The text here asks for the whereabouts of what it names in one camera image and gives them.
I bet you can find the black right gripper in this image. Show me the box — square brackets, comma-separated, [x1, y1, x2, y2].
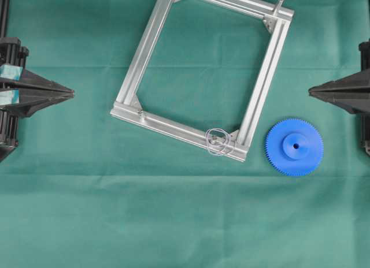
[308, 40, 369, 114]

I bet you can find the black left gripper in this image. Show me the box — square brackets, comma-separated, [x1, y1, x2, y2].
[1, 37, 74, 126]

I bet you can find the blue plastic gear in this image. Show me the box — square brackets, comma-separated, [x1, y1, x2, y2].
[264, 118, 324, 177]

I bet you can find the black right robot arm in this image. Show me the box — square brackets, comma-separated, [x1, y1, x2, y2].
[308, 41, 369, 154]

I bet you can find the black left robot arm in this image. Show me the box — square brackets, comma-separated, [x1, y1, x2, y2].
[1, 0, 74, 160]

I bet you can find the steel shaft far corner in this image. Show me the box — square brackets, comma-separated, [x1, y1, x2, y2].
[273, 0, 284, 16]

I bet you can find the clear rubber band loop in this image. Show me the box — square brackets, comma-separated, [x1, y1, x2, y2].
[205, 128, 234, 157]

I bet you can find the aluminium extrusion frame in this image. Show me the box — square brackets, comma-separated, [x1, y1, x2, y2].
[110, 0, 294, 162]

